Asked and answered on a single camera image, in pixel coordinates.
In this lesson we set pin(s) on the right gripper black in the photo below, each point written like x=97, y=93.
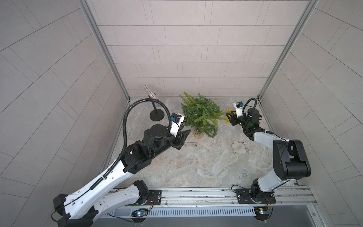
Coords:
x=234, y=120

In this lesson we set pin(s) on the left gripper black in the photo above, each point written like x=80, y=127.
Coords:
x=179, y=141

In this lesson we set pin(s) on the small green christmas tree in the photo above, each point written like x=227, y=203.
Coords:
x=202, y=114

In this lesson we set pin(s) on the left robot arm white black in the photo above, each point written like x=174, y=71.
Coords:
x=83, y=207

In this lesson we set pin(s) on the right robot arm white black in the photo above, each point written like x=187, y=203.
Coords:
x=289, y=157

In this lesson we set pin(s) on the yellow plastic triangular holder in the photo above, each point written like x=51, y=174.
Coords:
x=227, y=116

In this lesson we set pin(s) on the beige flat cookie-shaped piece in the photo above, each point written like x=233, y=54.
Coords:
x=240, y=148

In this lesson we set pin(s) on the glitter microphone on black stand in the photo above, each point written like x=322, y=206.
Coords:
x=156, y=114

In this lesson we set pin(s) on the left green circuit board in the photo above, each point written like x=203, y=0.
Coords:
x=140, y=213

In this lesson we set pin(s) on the green circuit board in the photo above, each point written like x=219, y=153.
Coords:
x=140, y=213
x=262, y=213

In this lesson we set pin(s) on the right green circuit board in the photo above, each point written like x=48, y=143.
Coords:
x=262, y=213

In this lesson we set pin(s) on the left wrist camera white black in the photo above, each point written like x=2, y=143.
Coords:
x=177, y=120

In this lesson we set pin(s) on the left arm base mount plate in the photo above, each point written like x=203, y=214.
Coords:
x=154, y=198

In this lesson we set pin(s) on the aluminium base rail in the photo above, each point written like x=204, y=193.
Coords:
x=219, y=202

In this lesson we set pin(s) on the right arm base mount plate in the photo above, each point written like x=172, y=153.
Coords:
x=249, y=196

